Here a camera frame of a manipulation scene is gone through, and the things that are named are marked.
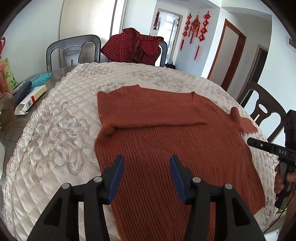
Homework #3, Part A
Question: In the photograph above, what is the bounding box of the rust orange knit sweater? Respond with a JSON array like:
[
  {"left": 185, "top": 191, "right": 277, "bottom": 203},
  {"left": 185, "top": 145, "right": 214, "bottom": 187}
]
[{"left": 94, "top": 85, "right": 265, "bottom": 240}]

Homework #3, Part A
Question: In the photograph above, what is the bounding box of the person's right hand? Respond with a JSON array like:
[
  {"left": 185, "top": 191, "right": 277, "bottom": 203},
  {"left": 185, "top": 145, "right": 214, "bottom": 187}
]
[{"left": 274, "top": 162, "right": 296, "bottom": 194}]

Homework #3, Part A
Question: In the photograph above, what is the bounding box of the dark brown wooden chair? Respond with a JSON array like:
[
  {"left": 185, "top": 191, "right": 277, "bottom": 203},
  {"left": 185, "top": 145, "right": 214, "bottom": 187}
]
[{"left": 237, "top": 81, "right": 287, "bottom": 143}]

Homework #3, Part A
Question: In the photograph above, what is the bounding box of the cream quilted table cover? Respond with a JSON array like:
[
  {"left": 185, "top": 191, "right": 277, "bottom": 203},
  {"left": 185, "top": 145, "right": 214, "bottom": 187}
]
[{"left": 1, "top": 61, "right": 280, "bottom": 241}]

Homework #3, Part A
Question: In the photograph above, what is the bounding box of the white and red carton box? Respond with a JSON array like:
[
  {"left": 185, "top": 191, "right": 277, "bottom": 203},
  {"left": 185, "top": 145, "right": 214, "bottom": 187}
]
[{"left": 15, "top": 85, "right": 47, "bottom": 115}]

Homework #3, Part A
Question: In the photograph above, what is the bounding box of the glass jar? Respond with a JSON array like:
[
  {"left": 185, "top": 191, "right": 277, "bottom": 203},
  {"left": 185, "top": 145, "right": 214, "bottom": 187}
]
[{"left": 0, "top": 92, "right": 15, "bottom": 131}]

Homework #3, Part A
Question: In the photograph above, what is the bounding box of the teal crocheted cloth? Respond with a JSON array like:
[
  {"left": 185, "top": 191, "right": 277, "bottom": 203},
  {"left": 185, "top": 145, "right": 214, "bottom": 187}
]
[{"left": 29, "top": 72, "right": 52, "bottom": 91}]

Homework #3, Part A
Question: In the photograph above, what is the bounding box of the green patterned bag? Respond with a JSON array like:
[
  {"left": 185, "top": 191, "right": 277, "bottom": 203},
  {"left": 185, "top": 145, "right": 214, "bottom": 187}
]
[{"left": 1, "top": 58, "right": 18, "bottom": 91}]

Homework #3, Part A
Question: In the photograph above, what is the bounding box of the red Chinese knot decoration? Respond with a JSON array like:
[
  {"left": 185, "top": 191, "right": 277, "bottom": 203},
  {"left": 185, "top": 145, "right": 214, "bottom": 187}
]
[{"left": 180, "top": 11, "right": 211, "bottom": 61}]

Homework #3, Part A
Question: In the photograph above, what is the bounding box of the chair under red garment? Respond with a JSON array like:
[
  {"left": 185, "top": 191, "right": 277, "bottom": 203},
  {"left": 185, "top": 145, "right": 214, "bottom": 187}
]
[{"left": 159, "top": 41, "right": 168, "bottom": 67}]

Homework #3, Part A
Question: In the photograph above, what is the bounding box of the grey plastic chair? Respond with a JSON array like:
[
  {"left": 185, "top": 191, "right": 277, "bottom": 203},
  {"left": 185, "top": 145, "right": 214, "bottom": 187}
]
[{"left": 46, "top": 35, "right": 101, "bottom": 71}]

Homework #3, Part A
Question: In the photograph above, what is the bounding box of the red checkered garment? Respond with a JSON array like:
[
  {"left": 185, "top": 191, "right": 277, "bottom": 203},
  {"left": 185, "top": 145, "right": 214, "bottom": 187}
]
[{"left": 101, "top": 28, "right": 164, "bottom": 66}]

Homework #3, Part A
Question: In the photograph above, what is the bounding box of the brown wooden door frame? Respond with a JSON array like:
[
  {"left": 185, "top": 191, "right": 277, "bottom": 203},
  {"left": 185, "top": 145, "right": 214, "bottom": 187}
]
[{"left": 208, "top": 19, "right": 246, "bottom": 91}]

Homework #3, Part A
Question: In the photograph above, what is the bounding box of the red chili string decoration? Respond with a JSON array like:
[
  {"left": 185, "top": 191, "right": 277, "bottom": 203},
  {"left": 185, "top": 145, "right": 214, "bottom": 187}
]
[{"left": 153, "top": 11, "right": 160, "bottom": 30}]

